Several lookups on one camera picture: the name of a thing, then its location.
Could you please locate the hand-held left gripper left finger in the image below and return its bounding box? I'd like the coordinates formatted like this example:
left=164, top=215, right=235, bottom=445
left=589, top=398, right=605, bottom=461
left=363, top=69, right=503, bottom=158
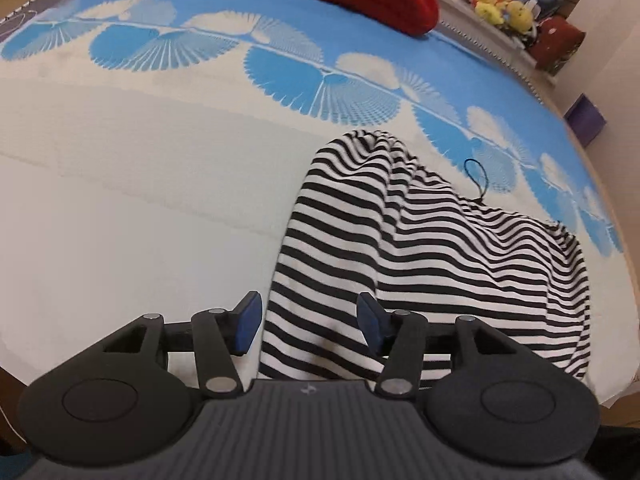
left=97, top=291, right=263, bottom=394

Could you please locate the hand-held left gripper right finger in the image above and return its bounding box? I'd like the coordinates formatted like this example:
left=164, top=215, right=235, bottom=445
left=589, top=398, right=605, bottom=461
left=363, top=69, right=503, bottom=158
left=356, top=294, right=521, bottom=397

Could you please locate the wide striped black white shirt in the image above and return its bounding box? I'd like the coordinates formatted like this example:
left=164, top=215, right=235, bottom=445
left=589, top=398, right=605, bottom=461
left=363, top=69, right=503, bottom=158
left=257, top=130, right=426, bottom=381

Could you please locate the fine striped black white garment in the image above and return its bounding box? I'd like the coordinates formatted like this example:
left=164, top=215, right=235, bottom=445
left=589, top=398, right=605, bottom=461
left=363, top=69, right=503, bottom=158
left=375, top=180, right=592, bottom=389

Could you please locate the blue cream printed blanket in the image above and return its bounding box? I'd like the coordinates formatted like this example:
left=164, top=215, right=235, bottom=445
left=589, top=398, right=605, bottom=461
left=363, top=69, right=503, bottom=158
left=0, top=0, right=631, bottom=411

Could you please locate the purple box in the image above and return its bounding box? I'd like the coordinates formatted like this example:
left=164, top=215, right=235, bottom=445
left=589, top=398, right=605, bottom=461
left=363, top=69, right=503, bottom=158
left=564, top=95, right=606, bottom=147

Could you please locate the red dotted bag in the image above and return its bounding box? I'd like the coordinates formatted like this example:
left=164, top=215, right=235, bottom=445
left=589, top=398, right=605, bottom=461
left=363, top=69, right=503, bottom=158
left=530, top=16, right=587, bottom=73

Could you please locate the yellow plush toy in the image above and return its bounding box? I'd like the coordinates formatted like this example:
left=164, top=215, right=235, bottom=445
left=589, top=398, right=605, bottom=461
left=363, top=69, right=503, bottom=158
left=505, top=0, right=538, bottom=31
left=472, top=0, right=507, bottom=23

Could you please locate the black cord loop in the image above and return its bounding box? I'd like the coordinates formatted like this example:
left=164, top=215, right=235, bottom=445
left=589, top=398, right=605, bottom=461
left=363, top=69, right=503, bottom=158
left=463, top=158, right=491, bottom=202

